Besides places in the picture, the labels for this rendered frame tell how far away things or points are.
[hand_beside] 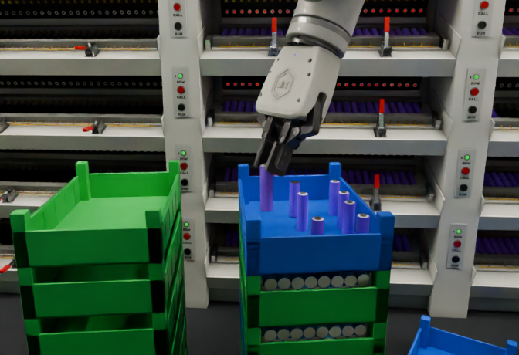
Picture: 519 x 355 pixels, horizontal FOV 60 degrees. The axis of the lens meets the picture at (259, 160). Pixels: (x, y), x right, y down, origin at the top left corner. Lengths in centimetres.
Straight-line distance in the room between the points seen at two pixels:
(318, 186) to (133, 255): 40
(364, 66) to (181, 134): 48
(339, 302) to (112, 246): 33
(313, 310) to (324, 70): 33
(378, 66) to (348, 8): 52
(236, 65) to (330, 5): 54
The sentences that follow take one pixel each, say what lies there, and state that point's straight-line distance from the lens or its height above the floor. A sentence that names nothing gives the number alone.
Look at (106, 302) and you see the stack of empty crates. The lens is 71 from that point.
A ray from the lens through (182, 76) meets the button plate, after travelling 113.
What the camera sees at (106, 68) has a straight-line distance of 120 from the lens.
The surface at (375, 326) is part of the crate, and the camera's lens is 70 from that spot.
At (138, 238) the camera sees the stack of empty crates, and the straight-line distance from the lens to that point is 66.
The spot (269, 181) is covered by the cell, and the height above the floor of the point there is 52.
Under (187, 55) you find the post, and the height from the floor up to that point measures 68.
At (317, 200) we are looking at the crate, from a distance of 91.
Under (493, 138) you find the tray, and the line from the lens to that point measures 123.
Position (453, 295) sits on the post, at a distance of 134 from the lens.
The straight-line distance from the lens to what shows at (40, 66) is 127.
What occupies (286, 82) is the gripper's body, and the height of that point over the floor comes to 65.
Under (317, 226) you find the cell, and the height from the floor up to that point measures 46.
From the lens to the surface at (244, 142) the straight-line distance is 113.
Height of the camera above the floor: 69
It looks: 14 degrees down
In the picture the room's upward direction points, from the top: straight up
